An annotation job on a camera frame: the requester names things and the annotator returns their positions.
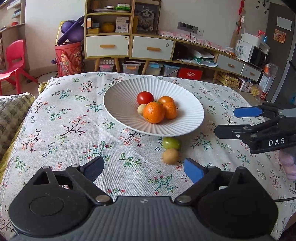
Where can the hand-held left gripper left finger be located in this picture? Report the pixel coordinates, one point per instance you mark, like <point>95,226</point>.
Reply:
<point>92,169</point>

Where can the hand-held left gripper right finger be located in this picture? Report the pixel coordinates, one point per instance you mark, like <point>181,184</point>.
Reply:
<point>194,170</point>

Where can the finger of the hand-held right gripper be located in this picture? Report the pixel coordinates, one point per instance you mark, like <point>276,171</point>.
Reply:
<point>231,131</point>
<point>246,111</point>

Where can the small brown kiwi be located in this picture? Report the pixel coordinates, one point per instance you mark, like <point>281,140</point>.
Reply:
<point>170,156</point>

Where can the green lime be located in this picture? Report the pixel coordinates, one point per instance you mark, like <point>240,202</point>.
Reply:
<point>171,143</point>

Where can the orange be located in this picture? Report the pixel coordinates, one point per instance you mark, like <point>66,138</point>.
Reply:
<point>153,112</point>
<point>166,99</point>
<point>171,111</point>

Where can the white ribbed plate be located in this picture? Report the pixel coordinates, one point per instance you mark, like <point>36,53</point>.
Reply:
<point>120,104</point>

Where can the small pale fruit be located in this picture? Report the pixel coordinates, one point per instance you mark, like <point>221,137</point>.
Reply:
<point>141,109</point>

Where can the red tomato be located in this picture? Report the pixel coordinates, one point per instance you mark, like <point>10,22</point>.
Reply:
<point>144,97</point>

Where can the person's right hand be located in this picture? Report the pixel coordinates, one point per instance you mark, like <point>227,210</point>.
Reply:
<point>289,163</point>

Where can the yellow toy blocks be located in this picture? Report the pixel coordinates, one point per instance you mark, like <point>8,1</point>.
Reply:
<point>227,80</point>

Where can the white microwave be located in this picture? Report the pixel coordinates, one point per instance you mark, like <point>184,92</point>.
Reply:
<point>257,58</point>

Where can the floral tablecloth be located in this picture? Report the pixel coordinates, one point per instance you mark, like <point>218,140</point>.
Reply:
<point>69,115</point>

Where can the grey refrigerator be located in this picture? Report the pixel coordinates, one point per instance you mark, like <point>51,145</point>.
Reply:
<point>282,58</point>

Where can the red cardboard box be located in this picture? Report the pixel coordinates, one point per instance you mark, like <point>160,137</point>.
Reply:
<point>190,74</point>

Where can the pile of papers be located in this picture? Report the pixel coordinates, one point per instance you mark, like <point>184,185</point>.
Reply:
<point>203,58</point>

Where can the pink lace cloth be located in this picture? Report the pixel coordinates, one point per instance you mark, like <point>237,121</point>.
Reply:
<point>203,42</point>

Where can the clear box with blue lid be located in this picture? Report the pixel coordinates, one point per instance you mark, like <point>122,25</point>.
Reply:
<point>171,71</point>
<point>154,69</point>

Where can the black electronics box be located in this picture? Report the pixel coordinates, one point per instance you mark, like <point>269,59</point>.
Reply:
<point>180,51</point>

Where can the grey knitted blanket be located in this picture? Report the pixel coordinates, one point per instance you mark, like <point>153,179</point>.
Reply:
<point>11,111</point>

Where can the clear box with pink contents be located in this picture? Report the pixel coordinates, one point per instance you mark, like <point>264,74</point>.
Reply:
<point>106,67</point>

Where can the clear box with orange latch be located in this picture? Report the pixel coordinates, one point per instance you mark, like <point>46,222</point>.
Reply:
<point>131,69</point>

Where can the red toy bucket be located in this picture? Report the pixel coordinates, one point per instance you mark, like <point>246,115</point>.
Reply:
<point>69,60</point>

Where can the framed cat picture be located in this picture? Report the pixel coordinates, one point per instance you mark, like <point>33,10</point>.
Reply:
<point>146,17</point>

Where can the red plastic chair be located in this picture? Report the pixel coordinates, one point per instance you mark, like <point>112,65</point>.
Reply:
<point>13,55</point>

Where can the purple ball toy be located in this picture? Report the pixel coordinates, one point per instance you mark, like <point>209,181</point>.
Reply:
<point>71,30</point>

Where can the yellow round ornament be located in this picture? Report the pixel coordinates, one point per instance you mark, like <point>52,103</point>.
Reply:
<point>108,27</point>

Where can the small white box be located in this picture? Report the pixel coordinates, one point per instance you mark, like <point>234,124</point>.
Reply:
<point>122,24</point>

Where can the wooden cabinet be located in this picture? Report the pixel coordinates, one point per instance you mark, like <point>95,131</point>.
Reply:
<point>101,18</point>

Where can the wooden desk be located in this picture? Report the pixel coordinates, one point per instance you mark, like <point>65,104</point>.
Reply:
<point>13,34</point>

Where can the grey wall socket strip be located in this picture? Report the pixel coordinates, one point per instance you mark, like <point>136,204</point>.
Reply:
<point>187,28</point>

